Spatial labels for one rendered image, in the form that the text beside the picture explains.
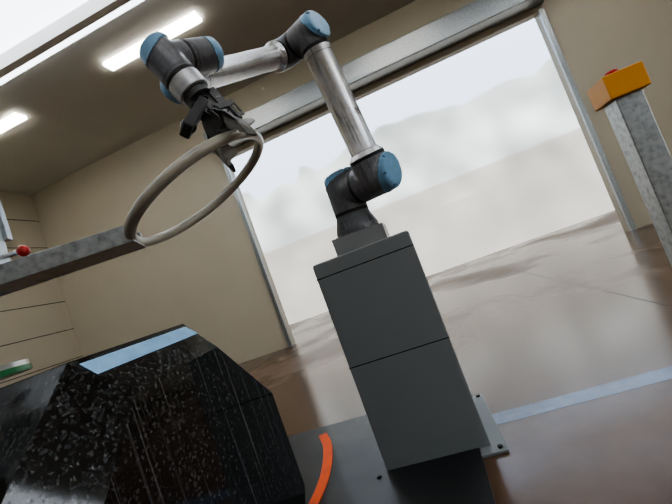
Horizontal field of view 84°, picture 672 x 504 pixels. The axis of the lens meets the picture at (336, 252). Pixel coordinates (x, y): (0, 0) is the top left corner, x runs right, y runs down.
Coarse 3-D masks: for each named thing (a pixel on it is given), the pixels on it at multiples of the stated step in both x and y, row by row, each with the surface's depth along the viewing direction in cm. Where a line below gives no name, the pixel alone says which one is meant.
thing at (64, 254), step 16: (80, 240) 97; (96, 240) 98; (112, 240) 98; (128, 240) 99; (32, 256) 94; (48, 256) 95; (64, 256) 95; (80, 256) 96; (96, 256) 100; (112, 256) 107; (0, 272) 92; (16, 272) 93; (32, 272) 93; (48, 272) 98; (64, 272) 103; (0, 288) 95; (16, 288) 100
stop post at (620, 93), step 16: (640, 64) 117; (608, 80) 119; (624, 80) 118; (640, 80) 117; (592, 96) 128; (608, 96) 119; (624, 96) 119; (640, 96) 118; (608, 112) 126; (624, 112) 120; (640, 112) 119; (624, 128) 121; (640, 128) 119; (656, 128) 118; (624, 144) 124; (640, 144) 119; (656, 144) 118; (640, 160) 119; (656, 160) 118; (640, 176) 122; (656, 176) 118; (640, 192) 125; (656, 192) 118; (656, 208) 120; (656, 224) 124
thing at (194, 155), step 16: (208, 144) 90; (224, 144) 93; (256, 144) 113; (176, 160) 87; (192, 160) 88; (256, 160) 124; (160, 176) 87; (176, 176) 88; (240, 176) 130; (144, 192) 88; (160, 192) 88; (224, 192) 132; (144, 208) 90; (208, 208) 132; (128, 224) 93; (192, 224) 129; (144, 240) 109; (160, 240) 118
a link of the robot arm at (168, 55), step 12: (156, 36) 91; (144, 48) 91; (156, 48) 91; (168, 48) 92; (180, 48) 94; (144, 60) 93; (156, 60) 91; (168, 60) 91; (180, 60) 92; (192, 60) 97; (156, 72) 93; (168, 72) 91; (168, 84) 93
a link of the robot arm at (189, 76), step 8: (184, 72) 91; (192, 72) 92; (176, 80) 91; (184, 80) 91; (192, 80) 92; (200, 80) 93; (176, 88) 92; (184, 88) 91; (176, 96) 94; (184, 96) 93; (184, 104) 96
